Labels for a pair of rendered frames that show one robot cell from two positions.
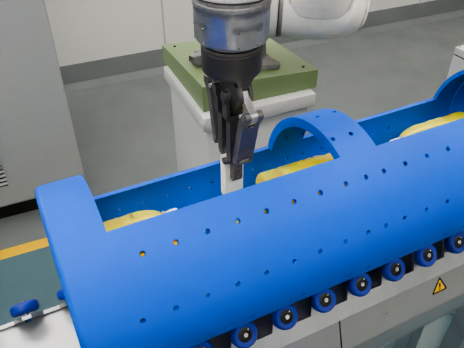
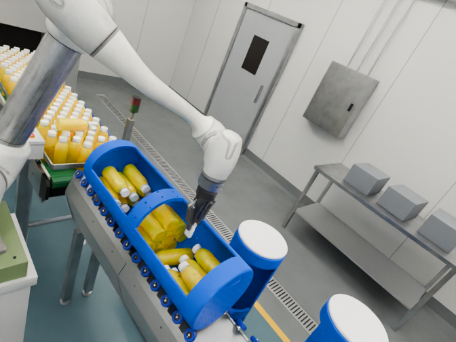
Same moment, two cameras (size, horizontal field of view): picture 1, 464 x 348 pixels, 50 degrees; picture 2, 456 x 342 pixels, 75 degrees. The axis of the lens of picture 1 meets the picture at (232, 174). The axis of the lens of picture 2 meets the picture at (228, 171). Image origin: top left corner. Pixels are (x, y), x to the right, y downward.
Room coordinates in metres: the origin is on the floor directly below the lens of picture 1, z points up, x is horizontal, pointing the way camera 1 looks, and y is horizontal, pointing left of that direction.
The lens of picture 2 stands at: (0.98, 0.81, 1.92)
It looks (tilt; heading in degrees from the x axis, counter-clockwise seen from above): 25 degrees down; 241
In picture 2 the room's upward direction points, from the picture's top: 25 degrees clockwise
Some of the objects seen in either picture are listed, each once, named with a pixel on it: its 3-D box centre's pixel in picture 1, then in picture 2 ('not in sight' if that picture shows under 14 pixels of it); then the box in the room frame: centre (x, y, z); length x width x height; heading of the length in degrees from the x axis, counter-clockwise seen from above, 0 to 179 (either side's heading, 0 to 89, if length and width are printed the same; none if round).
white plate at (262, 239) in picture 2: not in sight; (262, 238); (0.08, -0.17, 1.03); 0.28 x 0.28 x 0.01
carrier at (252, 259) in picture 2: not in sight; (231, 293); (0.08, -0.17, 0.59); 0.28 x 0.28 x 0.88
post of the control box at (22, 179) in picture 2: not in sight; (17, 223); (1.24, -0.70, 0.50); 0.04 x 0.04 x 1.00; 26
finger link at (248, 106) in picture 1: (244, 100); not in sight; (0.54, -0.02, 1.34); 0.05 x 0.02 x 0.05; 26
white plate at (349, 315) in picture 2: not in sight; (357, 321); (-0.20, 0.31, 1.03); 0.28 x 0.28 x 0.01
